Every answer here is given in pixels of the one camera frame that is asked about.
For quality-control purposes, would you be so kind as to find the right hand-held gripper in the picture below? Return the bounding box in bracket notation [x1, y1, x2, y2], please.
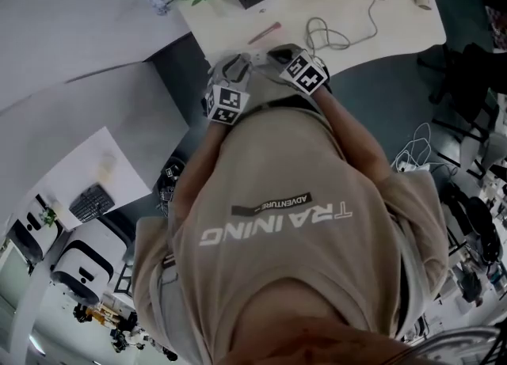
[268, 44, 330, 96]

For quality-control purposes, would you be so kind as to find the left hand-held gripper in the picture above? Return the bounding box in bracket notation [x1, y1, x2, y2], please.
[204, 53, 254, 125]

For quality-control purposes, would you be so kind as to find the person's right forearm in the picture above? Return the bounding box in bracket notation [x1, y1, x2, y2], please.
[315, 86, 394, 184]

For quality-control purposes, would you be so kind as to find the person's left forearm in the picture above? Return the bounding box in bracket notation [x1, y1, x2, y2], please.
[173, 118, 235, 214]

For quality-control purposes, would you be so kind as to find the white dressing table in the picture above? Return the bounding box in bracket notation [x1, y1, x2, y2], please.
[175, 0, 448, 79]

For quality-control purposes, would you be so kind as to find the black tray with devices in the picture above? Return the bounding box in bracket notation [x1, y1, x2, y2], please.
[157, 156, 188, 209]

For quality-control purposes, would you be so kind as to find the person's beige t-shirt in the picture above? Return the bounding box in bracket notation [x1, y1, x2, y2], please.
[132, 108, 451, 365]

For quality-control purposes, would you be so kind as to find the white desk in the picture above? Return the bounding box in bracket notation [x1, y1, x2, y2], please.
[28, 125, 154, 233]

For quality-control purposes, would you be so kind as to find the black office chair with jacket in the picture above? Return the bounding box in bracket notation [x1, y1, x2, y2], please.
[416, 40, 507, 145]

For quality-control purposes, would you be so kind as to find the black keyboard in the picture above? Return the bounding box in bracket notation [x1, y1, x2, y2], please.
[68, 183, 116, 223]

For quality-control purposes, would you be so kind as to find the grey chair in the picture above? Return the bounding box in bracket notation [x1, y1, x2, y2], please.
[459, 127, 507, 183]

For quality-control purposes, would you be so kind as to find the small green plant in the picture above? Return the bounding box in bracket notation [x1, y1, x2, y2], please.
[37, 207, 59, 229]

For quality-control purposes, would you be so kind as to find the white black robot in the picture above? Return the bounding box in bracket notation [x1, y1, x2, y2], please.
[6, 194, 65, 266]
[50, 219, 131, 306]

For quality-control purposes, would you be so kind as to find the white cable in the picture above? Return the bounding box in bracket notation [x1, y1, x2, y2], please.
[303, 0, 399, 58]

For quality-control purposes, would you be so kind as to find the bundle of white floor cables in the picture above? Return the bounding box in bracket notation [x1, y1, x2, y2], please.
[391, 121, 459, 175]

